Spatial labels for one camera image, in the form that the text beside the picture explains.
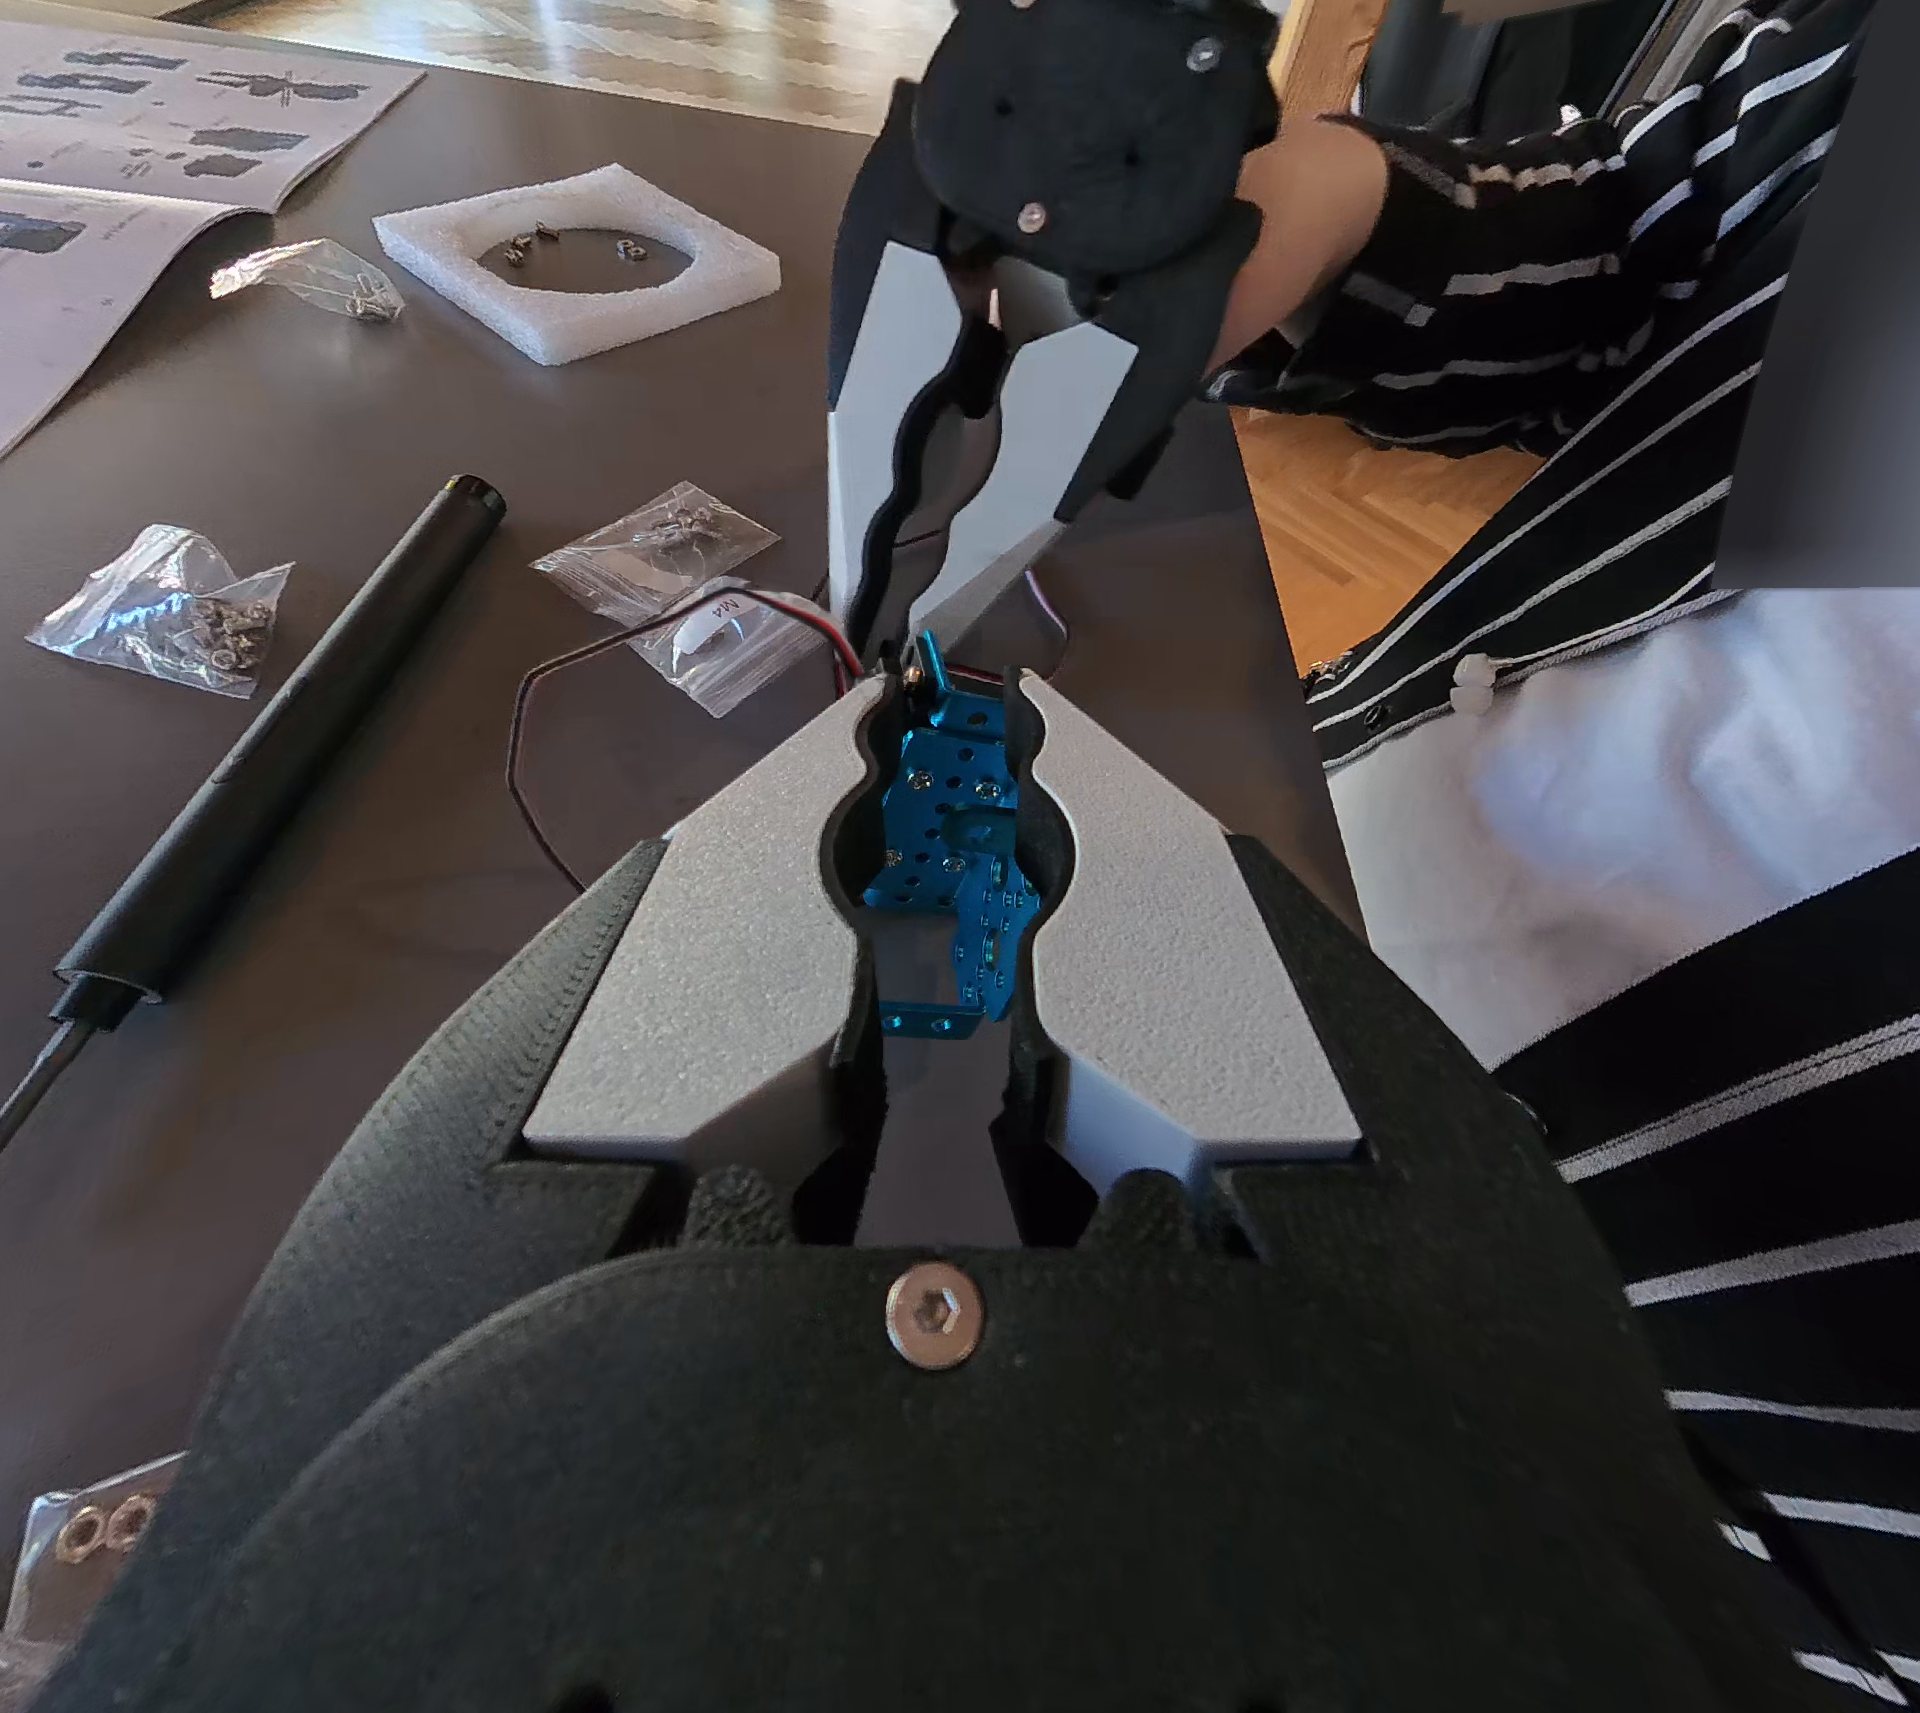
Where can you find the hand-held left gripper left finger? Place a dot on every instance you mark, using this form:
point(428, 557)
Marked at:
point(706, 962)

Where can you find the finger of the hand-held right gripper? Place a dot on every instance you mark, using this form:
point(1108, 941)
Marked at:
point(885, 422)
point(1050, 436)

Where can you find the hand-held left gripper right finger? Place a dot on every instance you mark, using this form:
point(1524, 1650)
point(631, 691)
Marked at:
point(1186, 976)

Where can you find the blue bracket servo assembly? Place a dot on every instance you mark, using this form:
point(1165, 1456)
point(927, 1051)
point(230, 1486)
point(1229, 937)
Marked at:
point(944, 781)

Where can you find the dark brown desk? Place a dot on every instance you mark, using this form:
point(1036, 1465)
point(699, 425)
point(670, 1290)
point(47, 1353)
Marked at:
point(376, 844)

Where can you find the flat clear bag of screws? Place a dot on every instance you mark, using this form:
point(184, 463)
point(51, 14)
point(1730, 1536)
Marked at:
point(646, 557)

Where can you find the clear bag with white label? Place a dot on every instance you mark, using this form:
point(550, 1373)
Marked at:
point(737, 663)

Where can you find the dark chair with pale piping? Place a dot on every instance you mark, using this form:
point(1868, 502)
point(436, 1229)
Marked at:
point(1425, 62)

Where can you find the cluster of small loose screws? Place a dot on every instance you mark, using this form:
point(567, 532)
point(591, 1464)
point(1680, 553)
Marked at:
point(533, 240)

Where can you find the black electric screwdriver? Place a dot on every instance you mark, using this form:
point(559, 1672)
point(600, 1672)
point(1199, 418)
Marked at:
point(303, 727)

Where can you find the crumpled small clear bag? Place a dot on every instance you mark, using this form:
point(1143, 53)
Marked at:
point(307, 274)

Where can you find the clear bag of many screws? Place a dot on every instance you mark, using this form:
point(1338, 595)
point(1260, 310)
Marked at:
point(166, 627)

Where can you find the open instruction manual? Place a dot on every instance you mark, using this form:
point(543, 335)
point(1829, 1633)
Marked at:
point(91, 288)

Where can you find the clear bag of brass nuts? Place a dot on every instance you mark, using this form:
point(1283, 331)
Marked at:
point(77, 1542)

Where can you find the white foam frame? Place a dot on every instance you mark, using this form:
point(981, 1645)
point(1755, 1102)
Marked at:
point(436, 240)

